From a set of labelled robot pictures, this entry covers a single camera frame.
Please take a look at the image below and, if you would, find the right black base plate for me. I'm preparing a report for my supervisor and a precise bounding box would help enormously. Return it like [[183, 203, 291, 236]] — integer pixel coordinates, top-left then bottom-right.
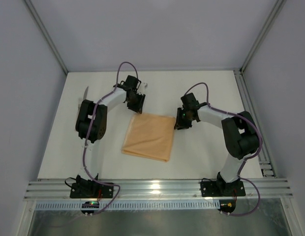
[[200, 178, 246, 197]]

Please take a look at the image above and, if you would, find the aluminium frame post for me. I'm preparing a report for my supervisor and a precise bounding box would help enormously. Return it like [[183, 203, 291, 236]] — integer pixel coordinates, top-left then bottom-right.
[[22, 0, 69, 75], [240, 0, 287, 75]]

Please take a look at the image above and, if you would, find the right aluminium frame post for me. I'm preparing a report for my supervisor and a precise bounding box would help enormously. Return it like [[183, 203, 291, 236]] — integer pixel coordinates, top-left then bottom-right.
[[240, 0, 287, 75]]

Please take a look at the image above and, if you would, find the left aluminium frame post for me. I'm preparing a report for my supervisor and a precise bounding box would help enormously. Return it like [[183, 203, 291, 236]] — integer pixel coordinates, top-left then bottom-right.
[[22, 0, 69, 75]]

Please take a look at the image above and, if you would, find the purple cable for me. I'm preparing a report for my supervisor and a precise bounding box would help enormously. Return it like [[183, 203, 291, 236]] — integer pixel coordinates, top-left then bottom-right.
[[184, 83, 263, 217], [82, 61, 139, 222]]

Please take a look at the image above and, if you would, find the controller board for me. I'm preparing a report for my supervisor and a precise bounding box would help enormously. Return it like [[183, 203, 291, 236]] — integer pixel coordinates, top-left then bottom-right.
[[81, 201, 99, 216], [218, 198, 237, 215]]

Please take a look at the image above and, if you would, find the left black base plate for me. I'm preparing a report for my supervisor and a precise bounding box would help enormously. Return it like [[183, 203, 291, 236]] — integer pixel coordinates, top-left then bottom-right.
[[70, 181, 114, 199]]

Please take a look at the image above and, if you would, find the slotted cable duct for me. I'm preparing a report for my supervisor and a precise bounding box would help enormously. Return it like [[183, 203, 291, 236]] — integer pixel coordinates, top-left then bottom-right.
[[35, 199, 219, 211]]

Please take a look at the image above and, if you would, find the aluminium rail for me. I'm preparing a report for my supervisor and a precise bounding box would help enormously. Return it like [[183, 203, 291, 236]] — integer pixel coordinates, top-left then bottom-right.
[[24, 178, 293, 201], [233, 69, 277, 178]]

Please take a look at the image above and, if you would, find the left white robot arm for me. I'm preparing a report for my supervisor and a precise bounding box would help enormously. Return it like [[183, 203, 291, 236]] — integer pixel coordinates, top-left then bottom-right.
[[70, 75, 146, 199]]

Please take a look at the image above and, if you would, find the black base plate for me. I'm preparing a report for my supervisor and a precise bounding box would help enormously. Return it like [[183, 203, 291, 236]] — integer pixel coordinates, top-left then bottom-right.
[[70, 181, 114, 199], [200, 178, 246, 197]]

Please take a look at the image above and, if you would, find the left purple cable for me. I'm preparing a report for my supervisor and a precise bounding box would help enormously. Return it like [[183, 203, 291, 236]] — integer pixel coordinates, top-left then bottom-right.
[[82, 61, 139, 222]]

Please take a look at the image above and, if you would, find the peach satin cloth napkin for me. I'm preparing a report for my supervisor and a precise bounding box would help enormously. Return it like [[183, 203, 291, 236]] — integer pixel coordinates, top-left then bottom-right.
[[122, 113, 176, 162]]

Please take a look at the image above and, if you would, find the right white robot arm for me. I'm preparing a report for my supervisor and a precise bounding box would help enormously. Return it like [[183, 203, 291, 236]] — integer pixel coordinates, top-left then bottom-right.
[[174, 93, 262, 197]]

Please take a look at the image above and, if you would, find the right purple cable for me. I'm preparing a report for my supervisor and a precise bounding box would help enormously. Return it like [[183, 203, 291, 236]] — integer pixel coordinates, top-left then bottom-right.
[[184, 83, 263, 217]]

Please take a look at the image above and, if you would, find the left controller board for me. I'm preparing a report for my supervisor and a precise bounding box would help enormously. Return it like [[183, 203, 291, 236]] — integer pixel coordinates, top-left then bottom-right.
[[81, 201, 99, 216]]

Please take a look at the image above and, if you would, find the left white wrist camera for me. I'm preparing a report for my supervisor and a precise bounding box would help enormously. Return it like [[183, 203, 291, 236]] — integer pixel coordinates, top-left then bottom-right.
[[139, 82, 148, 93]]

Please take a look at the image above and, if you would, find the pink handled table knife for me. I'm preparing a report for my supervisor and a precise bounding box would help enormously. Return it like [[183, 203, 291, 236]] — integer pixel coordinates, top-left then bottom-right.
[[82, 86, 89, 100]]

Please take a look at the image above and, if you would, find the front aluminium rail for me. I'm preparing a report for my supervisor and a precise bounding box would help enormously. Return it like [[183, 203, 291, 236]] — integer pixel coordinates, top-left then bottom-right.
[[24, 178, 293, 201]]

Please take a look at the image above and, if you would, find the right side aluminium rail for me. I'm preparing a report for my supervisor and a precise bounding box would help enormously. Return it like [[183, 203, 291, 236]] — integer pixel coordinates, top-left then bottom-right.
[[233, 69, 277, 178]]

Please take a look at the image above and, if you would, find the right controller board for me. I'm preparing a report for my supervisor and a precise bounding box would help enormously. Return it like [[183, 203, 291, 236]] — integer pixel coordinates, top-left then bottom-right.
[[218, 198, 237, 215]]

